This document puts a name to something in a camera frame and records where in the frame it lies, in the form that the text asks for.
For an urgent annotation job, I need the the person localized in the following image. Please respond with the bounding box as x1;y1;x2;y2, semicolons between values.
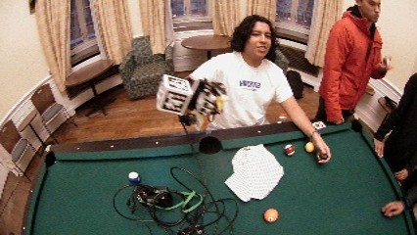
186;14;332;165

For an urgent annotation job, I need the red striped billiard ball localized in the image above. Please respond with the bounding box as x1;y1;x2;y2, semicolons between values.
282;143;297;157

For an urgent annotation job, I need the white marker cube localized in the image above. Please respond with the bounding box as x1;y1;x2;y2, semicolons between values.
155;73;196;117

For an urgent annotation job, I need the round wooden table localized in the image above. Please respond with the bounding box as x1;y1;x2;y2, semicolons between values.
180;34;234;61

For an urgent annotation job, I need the white dotted cloth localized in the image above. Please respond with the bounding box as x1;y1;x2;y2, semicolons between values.
224;143;286;203

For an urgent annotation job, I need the patterned green armchair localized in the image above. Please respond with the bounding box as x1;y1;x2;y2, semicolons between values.
117;34;176;101

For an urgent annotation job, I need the orange billiard ball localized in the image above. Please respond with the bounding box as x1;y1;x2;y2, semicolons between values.
264;208;280;224

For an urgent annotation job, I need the beige curtain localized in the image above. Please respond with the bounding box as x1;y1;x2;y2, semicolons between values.
210;0;245;37
139;0;169;55
305;0;345;69
33;0;73;94
89;0;135;66
246;0;277;24

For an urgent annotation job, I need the window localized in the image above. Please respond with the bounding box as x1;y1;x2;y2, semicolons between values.
274;0;316;28
69;0;101;58
169;0;213;22

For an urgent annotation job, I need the wooden side table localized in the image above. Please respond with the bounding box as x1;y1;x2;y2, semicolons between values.
64;59;120;118

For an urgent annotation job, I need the black device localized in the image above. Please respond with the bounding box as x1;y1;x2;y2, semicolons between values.
133;185;173;210

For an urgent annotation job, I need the wooden folding chair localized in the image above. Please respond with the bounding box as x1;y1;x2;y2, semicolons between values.
29;82;79;145
0;119;36;182

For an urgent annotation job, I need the black glove cable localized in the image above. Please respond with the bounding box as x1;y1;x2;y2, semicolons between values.
178;114;210;170

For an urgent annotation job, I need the wall radiator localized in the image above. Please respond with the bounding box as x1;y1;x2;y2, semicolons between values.
277;43;322;78

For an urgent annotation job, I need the pool table dark rail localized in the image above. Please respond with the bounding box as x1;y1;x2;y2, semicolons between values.
43;119;364;165

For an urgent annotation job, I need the tangle of black cables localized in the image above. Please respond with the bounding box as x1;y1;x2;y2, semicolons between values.
112;165;241;235

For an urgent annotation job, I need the green strap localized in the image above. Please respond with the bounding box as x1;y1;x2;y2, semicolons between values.
155;190;205;214

